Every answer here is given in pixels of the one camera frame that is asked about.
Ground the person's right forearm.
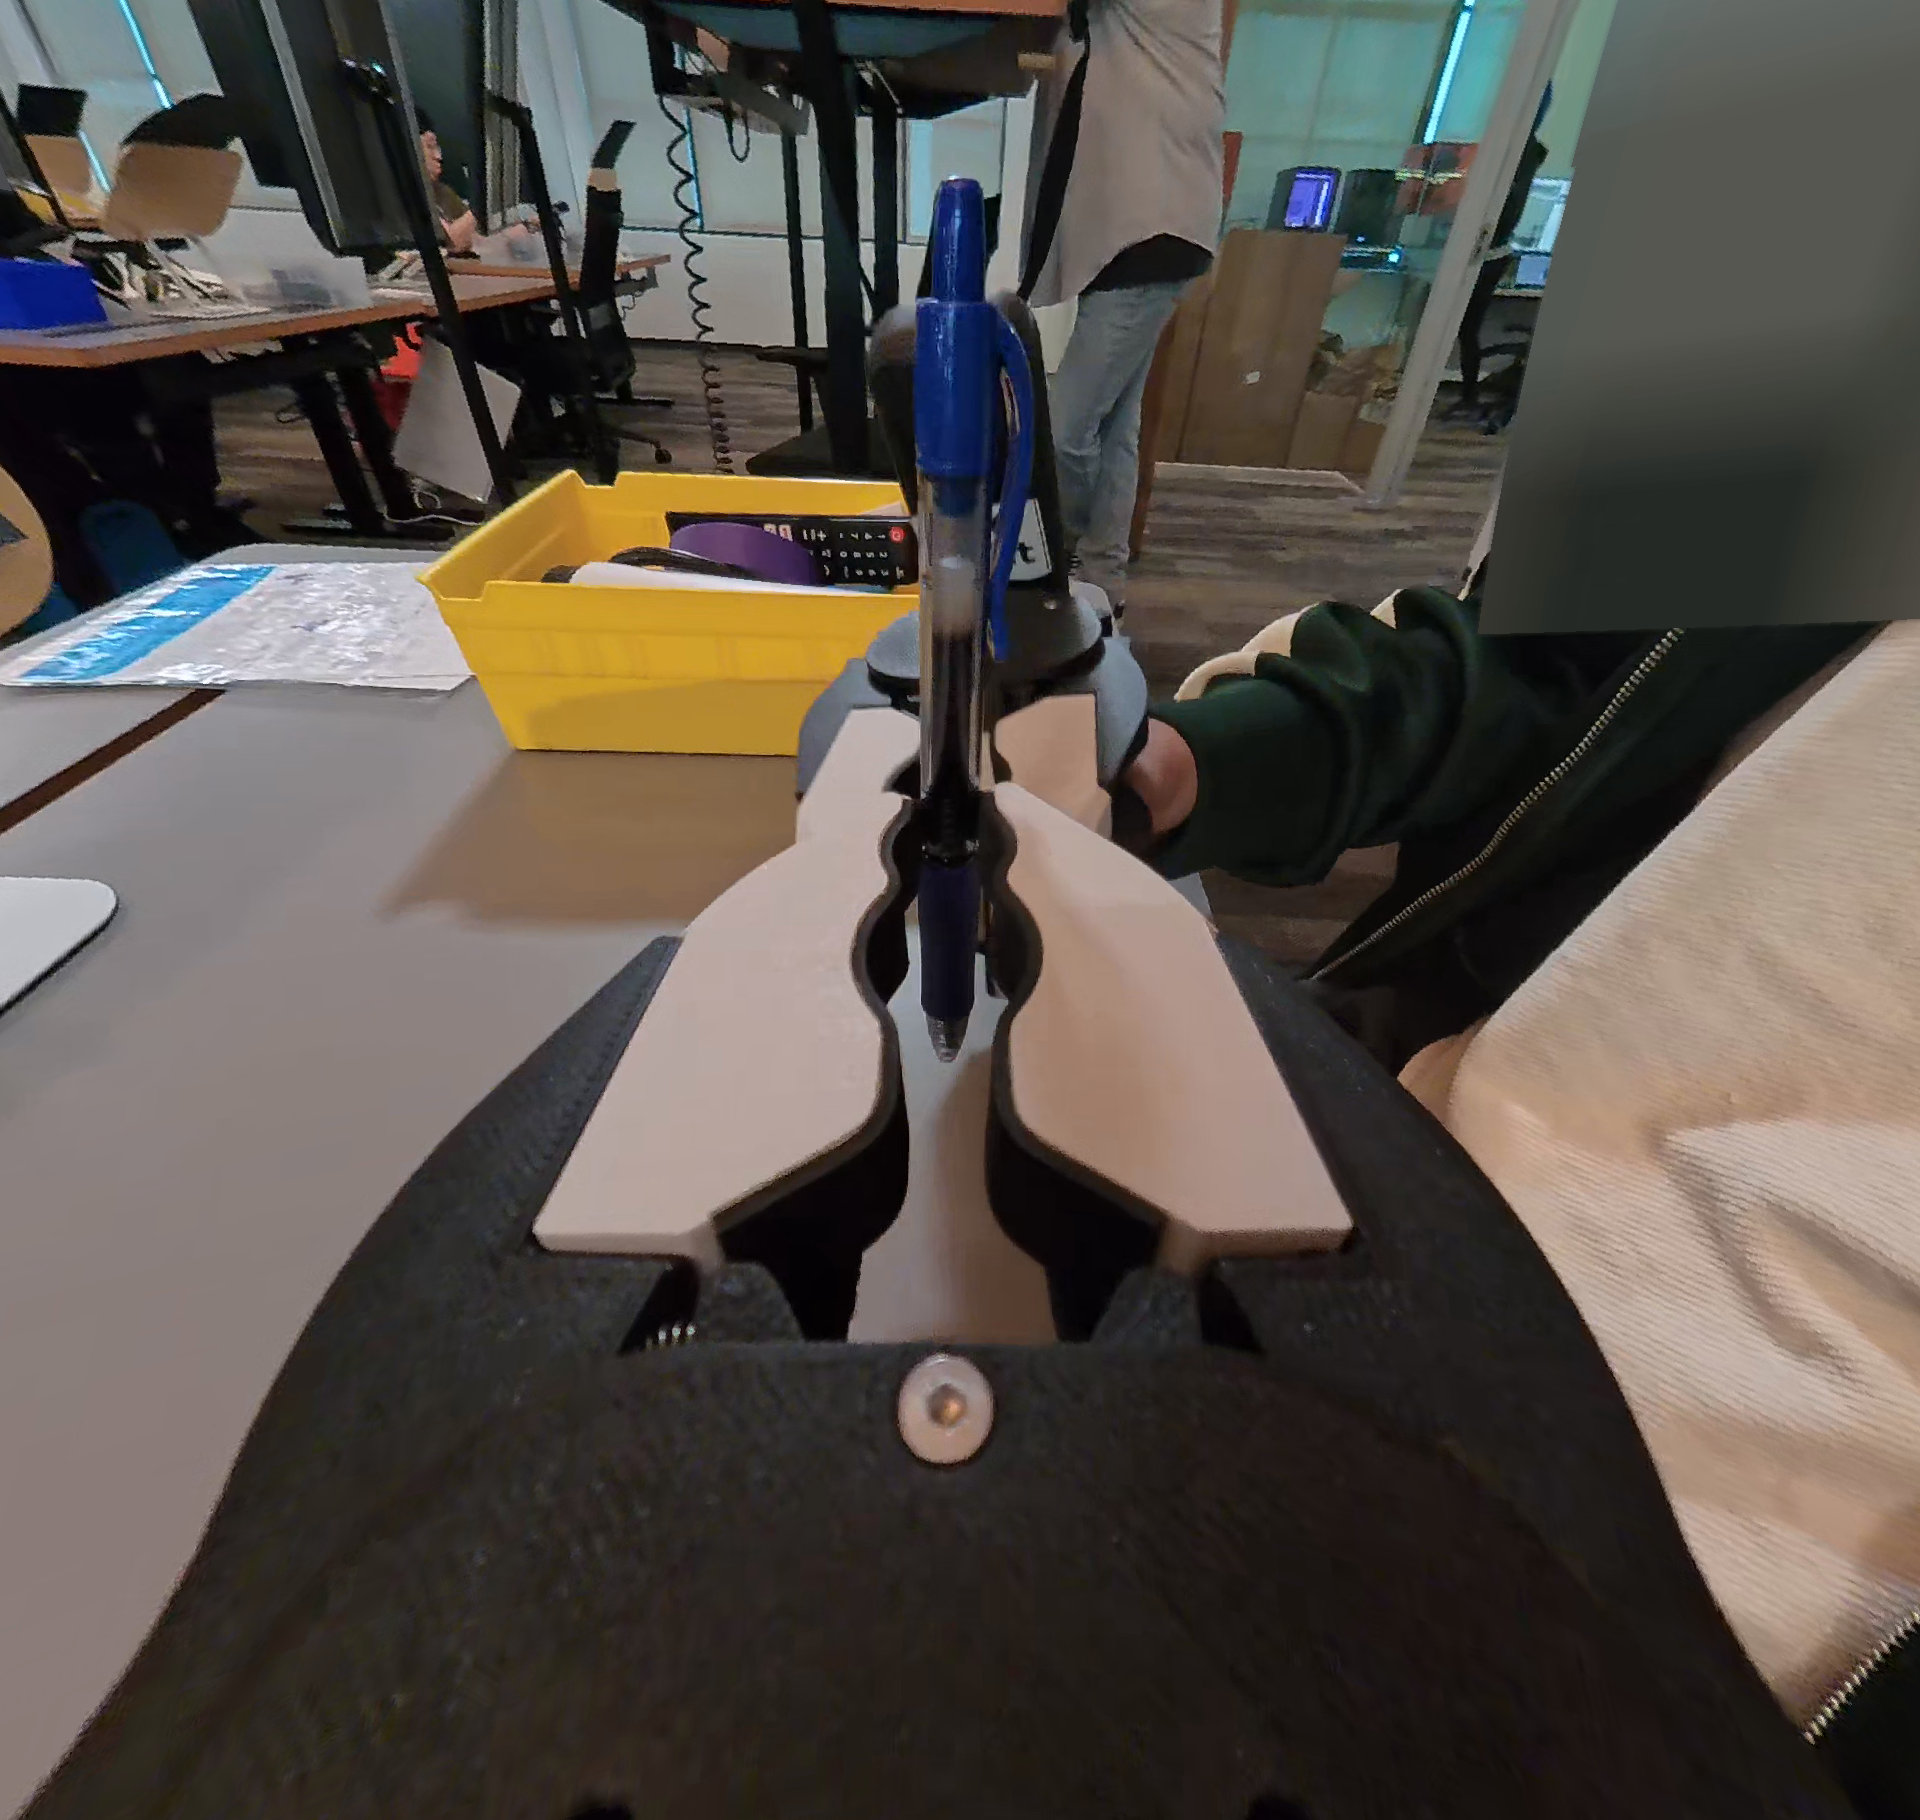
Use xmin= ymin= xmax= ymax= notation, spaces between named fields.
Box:
xmin=1148 ymin=590 xmax=1519 ymax=884

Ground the pale knit shirt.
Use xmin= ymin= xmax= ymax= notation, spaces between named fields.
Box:
xmin=1403 ymin=621 xmax=1920 ymax=1731

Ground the purple tape roll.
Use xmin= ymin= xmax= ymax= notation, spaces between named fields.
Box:
xmin=672 ymin=523 xmax=819 ymax=590

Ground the black office chair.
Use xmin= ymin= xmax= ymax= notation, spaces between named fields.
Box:
xmin=518 ymin=117 xmax=677 ymax=478

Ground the coiled black cable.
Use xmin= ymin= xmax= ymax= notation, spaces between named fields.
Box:
xmin=660 ymin=125 xmax=745 ymax=472

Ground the person's right hand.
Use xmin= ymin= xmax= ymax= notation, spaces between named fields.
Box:
xmin=1118 ymin=718 xmax=1201 ymax=861

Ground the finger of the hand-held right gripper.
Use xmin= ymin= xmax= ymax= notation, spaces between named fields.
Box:
xmin=794 ymin=703 xmax=924 ymax=838
xmin=990 ymin=691 xmax=1119 ymax=838

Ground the yellow plastic bin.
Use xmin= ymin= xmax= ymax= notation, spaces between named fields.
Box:
xmin=417 ymin=467 xmax=939 ymax=756

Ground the dark green zip jacket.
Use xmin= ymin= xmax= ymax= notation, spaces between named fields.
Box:
xmin=1148 ymin=583 xmax=1920 ymax=1820

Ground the cardboard box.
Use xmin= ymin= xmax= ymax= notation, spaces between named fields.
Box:
xmin=1156 ymin=230 xmax=1413 ymax=472

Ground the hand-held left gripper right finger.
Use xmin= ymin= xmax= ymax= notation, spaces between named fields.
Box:
xmin=982 ymin=781 xmax=1356 ymax=1348

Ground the pale paper sheet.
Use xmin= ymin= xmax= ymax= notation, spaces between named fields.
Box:
xmin=393 ymin=335 xmax=523 ymax=501

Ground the black monitor on pole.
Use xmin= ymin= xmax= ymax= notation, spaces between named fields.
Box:
xmin=201 ymin=0 xmax=526 ymax=501

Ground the wooden top office desk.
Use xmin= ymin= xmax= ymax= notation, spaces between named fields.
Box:
xmin=0 ymin=252 xmax=673 ymax=533

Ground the black remote control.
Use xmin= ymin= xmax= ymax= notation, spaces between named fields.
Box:
xmin=668 ymin=510 xmax=921 ymax=591

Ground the blue plastic bin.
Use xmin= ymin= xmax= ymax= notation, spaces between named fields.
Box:
xmin=0 ymin=257 xmax=110 ymax=332

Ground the blue pen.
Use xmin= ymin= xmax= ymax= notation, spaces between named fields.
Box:
xmin=912 ymin=177 xmax=1041 ymax=1062

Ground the monitor on white stand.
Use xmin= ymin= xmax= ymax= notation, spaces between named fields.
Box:
xmin=0 ymin=461 xmax=120 ymax=1015

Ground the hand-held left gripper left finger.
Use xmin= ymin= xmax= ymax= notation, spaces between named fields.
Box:
xmin=528 ymin=785 xmax=912 ymax=1341

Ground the grey desk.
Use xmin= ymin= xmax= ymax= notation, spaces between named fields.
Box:
xmin=0 ymin=540 xmax=1248 ymax=1820

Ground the printed paper sheet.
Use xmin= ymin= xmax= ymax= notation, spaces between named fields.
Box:
xmin=0 ymin=560 xmax=474 ymax=691

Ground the wooden board stand black panel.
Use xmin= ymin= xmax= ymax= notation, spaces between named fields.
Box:
xmin=106 ymin=95 xmax=246 ymax=253

